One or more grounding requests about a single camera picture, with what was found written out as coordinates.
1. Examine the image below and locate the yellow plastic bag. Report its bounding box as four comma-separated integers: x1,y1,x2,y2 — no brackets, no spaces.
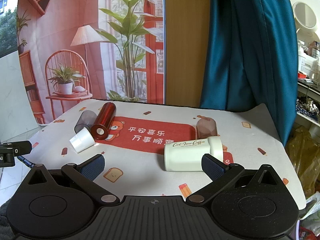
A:
285,126,320,198

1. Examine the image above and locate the dark cloth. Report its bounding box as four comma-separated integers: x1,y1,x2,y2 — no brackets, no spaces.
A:
0,200,16,240

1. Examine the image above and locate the window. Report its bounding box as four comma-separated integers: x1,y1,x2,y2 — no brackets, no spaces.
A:
0,0,21,53

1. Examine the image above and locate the red metallic tumbler cup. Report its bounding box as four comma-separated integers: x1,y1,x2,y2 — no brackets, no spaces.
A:
90,102,117,141

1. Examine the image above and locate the printed room wall tapestry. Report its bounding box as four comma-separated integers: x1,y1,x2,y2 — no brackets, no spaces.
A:
16,0,166,126

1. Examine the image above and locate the grey translucent cup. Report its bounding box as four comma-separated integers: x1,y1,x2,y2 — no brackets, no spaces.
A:
74,110,98,134

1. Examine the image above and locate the teal blue curtain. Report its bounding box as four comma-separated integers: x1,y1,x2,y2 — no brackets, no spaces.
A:
199,0,300,147

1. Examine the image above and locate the brown translucent cup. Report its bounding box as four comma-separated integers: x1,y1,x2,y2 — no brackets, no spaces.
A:
196,118,218,139

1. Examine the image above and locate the white storage box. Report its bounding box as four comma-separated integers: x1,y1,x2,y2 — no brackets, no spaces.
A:
298,54,320,74

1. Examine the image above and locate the printed bear table mat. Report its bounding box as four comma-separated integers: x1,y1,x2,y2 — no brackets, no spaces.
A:
24,98,308,210

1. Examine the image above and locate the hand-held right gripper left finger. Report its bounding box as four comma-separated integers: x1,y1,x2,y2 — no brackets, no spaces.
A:
24,154,120,204

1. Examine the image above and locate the round white mirror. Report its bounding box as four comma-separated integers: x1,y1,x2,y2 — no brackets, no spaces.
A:
292,1,318,39

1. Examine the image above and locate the white plastic bag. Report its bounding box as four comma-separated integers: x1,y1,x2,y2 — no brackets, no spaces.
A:
299,192,320,240

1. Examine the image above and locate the cream white tumbler cup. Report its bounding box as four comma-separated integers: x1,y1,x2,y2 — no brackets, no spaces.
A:
164,136,224,172

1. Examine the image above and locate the wooden panel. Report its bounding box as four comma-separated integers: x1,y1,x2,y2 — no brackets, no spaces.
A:
164,0,211,106

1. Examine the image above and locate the pile of foil packets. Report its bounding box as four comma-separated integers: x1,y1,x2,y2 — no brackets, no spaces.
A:
296,96,320,121

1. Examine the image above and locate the small white cup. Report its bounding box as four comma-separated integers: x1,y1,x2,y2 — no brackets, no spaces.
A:
69,127,96,154

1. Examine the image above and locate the blue braided cable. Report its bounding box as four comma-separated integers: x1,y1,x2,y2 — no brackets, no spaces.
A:
15,154,34,170

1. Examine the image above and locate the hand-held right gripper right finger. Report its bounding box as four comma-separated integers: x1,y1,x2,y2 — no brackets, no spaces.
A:
186,154,287,204

